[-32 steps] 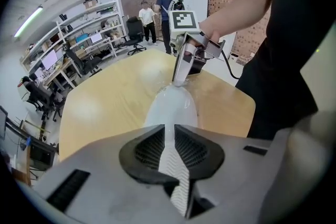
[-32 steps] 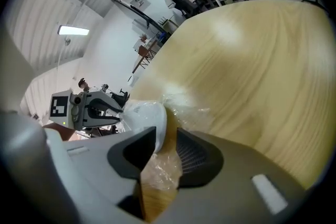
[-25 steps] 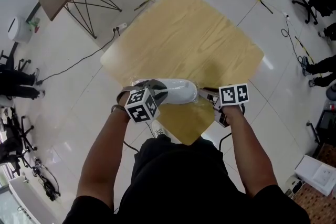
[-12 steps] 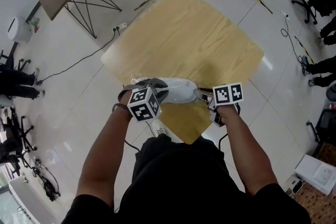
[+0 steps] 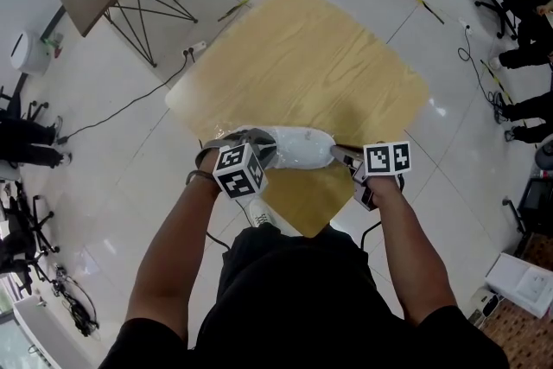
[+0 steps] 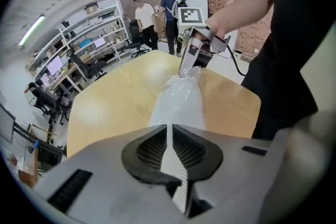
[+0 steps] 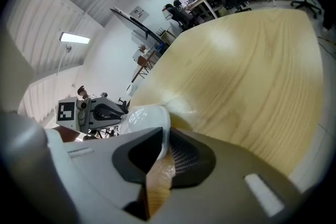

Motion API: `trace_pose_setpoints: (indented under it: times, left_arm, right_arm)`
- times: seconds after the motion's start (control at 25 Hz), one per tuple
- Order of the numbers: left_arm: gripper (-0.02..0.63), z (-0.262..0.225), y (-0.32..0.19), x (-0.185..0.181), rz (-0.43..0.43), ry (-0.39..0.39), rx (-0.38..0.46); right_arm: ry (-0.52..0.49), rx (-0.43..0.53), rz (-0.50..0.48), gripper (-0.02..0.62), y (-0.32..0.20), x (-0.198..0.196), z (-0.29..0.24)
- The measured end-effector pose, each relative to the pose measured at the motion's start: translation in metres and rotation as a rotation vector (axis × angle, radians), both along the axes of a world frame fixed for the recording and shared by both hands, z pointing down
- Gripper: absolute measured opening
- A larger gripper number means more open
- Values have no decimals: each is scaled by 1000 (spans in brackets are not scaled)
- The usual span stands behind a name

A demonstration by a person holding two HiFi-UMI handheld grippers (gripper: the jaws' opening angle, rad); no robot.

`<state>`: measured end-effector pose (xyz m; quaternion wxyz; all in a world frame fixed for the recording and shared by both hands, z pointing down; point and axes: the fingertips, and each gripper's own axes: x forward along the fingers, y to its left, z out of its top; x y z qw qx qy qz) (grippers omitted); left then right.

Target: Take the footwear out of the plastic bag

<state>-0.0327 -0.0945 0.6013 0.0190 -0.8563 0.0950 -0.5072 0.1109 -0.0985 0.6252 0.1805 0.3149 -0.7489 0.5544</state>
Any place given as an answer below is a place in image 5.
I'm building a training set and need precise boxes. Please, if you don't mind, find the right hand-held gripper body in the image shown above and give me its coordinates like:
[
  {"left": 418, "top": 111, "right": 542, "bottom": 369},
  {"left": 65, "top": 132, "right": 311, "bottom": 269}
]
[{"left": 340, "top": 141, "right": 412, "bottom": 212}]

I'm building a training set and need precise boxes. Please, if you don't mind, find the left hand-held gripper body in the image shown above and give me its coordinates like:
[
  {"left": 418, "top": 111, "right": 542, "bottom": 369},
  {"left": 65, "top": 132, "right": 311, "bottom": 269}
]
[{"left": 196, "top": 132, "right": 270, "bottom": 201}]

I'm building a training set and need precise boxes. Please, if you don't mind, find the clear plastic bag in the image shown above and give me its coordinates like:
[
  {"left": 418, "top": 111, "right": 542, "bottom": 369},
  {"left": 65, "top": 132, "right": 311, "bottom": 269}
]
[{"left": 214, "top": 123, "right": 339, "bottom": 172}]

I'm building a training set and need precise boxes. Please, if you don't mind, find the white footwear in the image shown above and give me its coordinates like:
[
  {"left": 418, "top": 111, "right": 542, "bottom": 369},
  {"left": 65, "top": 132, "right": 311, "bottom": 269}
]
[{"left": 264, "top": 125, "right": 336, "bottom": 170}]

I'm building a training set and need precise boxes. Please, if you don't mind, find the person's right forearm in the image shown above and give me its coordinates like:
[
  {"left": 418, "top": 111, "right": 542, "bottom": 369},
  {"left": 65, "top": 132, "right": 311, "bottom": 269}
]
[{"left": 369, "top": 174, "right": 459, "bottom": 328}]

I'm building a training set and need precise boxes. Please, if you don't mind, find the person's left forearm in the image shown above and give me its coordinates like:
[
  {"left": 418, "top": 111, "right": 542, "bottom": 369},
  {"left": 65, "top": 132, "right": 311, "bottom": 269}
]
[{"left": 124, "top": 170, "right": 224, "bottom": 353}]

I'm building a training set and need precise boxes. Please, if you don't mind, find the dark wrist band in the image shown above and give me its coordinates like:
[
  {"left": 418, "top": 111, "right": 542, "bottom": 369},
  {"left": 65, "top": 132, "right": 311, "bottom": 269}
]
[{"left": 185, "top": 169, "right": 217, "bottom": 187}]

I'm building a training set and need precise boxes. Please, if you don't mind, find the person's white shoe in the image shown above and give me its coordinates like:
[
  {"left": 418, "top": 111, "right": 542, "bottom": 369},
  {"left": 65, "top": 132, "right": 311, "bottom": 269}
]
[{"left": 247, "top": 197, "right": 295, "bottom": 237}]

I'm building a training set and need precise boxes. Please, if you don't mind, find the person's black clothing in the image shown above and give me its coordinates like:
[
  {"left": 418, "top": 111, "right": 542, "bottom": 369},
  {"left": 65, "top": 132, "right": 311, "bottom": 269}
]
[{"left": 98, "top": 223, "right": 511, "bottom": 369}]

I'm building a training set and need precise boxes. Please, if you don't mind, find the black cabinet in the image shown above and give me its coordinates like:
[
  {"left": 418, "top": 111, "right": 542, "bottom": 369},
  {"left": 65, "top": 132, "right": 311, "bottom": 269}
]
[{"left": 503, "top": 175, "right": 553, "bottom": 237}]

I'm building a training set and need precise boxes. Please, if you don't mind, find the open white cardboard box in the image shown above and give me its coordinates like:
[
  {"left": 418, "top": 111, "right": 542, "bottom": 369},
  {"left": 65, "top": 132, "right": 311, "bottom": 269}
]
[{"left": 484, "top": 251, "right": 553, "bottom": 320}]

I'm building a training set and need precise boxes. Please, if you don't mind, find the black office chair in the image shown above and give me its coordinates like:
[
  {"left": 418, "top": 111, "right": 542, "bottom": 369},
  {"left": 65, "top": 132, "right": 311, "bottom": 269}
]
[
  {"left": 474, "top": 0, "right": 519, "bottom": 41},
  {"left": 0, "top": 179, "right": 62, "bottom": 297}
]

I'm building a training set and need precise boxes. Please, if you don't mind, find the brown patterned floor mat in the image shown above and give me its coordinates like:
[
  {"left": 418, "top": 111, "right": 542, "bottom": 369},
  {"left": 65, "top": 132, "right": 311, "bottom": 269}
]
[{"left": 477, "top": 231, "right": 553, "bottom": 369}]

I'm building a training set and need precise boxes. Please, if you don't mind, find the white round floor appliance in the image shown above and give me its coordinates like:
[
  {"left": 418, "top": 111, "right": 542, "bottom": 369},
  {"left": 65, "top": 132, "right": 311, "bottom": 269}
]
[{"left": 9, "top": 31, "right": 49, "bottom": 77}]

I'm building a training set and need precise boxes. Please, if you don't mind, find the white storage cabinet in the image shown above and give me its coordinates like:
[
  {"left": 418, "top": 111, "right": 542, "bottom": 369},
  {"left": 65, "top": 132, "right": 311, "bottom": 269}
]
[{"left": 11, "top": 296, "right": 77, "bottom": 369}]

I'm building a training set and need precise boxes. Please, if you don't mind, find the long black floor cable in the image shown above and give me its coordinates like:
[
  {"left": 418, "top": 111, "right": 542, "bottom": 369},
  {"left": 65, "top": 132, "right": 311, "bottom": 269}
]
[{"left": 56, "top": 51, "right": 191, "bottom": 145}]

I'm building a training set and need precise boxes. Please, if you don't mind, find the thin black floor cable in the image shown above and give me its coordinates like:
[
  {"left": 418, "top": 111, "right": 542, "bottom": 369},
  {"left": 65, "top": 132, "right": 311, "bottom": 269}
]
[{"left": 457, "top": 28, "right": 505, "bottom": 109}]

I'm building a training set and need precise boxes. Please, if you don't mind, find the tangle of black cables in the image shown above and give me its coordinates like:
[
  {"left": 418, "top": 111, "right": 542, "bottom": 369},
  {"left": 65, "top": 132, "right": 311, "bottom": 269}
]
[{"left": 50, "top": 263, "right": 101, "bottom": 338}]

